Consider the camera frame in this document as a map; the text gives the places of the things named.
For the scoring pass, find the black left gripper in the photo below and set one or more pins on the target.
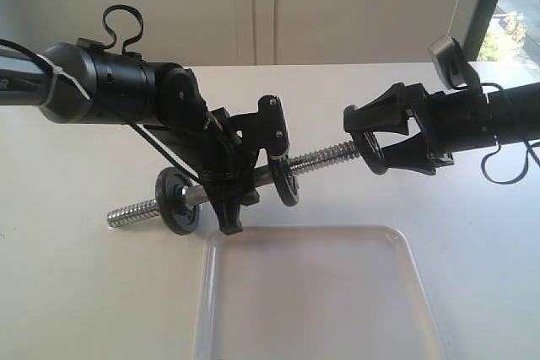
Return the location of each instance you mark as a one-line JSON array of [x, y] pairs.
[[217, 155]]

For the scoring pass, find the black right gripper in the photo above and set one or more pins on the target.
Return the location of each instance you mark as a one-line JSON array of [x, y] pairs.
[[448, 123]]

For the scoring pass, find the black weight plate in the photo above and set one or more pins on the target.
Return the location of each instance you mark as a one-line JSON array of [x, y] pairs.
[[284, 181], [180, 218], [371, 153]]

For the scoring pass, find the chrome threaded dumbbell bar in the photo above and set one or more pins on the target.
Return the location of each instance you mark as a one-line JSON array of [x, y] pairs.
[[196, 195]]

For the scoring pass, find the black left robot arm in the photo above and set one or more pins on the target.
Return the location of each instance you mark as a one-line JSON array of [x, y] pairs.
[[83, 83]]

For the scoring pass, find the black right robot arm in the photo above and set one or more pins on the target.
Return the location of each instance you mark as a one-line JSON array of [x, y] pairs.
[[411, 129]]

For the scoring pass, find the white rectangular tray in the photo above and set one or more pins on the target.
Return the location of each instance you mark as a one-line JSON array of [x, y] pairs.
[[313, 293]]

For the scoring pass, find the white cabinet doors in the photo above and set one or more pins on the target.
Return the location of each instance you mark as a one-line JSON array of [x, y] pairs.
[[252, 32]]

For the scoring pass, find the white zip tie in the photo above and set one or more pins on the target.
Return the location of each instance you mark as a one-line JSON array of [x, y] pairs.
[[57, 74]]

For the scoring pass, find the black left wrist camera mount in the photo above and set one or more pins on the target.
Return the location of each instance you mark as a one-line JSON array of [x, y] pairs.
[[264, 129]]

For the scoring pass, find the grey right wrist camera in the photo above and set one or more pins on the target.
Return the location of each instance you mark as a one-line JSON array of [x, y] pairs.
[[453, 69]]

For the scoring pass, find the black window frame post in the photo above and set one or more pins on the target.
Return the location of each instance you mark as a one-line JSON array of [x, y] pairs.
[[485, 6]]

